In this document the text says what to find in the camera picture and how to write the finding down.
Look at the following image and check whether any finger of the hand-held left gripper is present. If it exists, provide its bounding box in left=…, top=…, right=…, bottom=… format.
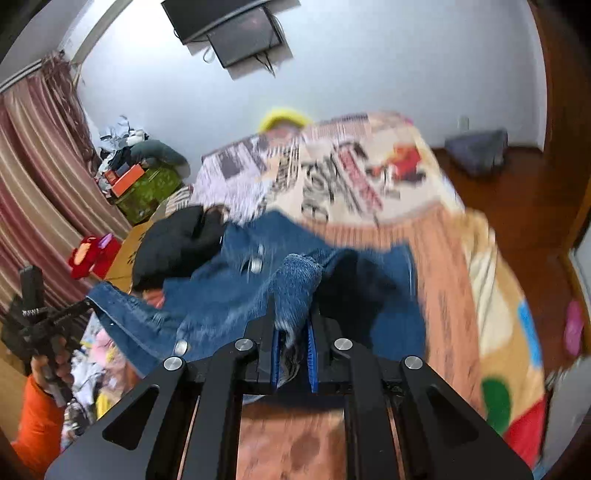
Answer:
left=44, top=298, right=96, bottom=326

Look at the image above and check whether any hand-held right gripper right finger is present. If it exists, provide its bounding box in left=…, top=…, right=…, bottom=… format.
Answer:
left=305, top=307, right=534, bottom=480

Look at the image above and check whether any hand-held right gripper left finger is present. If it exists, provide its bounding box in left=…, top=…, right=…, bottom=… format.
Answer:
left=44, top=302, right=283, bottom=480

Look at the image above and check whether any blue denim jacket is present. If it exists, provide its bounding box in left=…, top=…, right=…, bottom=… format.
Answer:
left=88, top=210, right=428, bottom=403

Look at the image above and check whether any person's left forearm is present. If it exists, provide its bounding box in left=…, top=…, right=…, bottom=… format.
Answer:
left=9, top=374, right=66, bottom=479

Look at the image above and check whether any person's left hand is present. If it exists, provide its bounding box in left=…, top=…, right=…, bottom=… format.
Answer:
left=30, top=336, right=75, bottom=398

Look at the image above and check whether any red plush flower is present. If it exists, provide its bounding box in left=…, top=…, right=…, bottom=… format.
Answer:
left=69, top=235, right=105, bottom=280

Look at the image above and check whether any black cloth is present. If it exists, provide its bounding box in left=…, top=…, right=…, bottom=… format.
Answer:
left=131, top=205, right=228, bottom=292

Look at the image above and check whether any striped brown curtain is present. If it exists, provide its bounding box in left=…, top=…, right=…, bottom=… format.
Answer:
left=0, top=53, right=133, bottom=320

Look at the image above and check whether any green patterned box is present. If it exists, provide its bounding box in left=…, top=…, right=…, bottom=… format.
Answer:
left=115, top=167, right=182, bottom=225

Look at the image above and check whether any orange box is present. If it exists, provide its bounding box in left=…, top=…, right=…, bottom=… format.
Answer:
left=111, top=164, right=145, bottom=196

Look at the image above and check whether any printed blanket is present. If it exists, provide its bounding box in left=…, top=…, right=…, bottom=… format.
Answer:
left=106, top=111, right=551, bottom=480

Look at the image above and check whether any pile of white clutter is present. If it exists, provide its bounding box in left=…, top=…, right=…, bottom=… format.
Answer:
left=95, top=115, right=151, bottom=176

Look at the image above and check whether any grey cushion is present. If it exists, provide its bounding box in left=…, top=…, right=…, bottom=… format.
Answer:
left=131, top=140, right=191, bottom=179

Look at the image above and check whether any yellow plastic item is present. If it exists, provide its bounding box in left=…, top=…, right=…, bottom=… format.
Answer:
left=259, top=107, right=313, bottom=133

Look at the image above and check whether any dark grey floor cloth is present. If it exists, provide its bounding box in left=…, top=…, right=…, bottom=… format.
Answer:
left=444, top=130, right=509, bottom=176

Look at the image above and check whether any pink slipper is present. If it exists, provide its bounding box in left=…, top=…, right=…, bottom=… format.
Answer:
left=564, top=300, right=585, bottom=357

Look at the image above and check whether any small black monitor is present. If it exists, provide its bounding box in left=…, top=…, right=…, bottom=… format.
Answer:
left=208, top=4, right=284, bottom=69

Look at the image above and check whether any wooden door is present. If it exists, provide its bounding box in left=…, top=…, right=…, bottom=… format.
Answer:
left=531, top=0, right=591, bottom=259

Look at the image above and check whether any black monitor cable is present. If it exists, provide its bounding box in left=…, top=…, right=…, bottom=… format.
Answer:
left=257, top=52, right=279, bottom=78

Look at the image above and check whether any black wall television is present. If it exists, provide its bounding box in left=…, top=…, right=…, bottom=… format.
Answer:
left=161, top=0, right=274, bottom=46

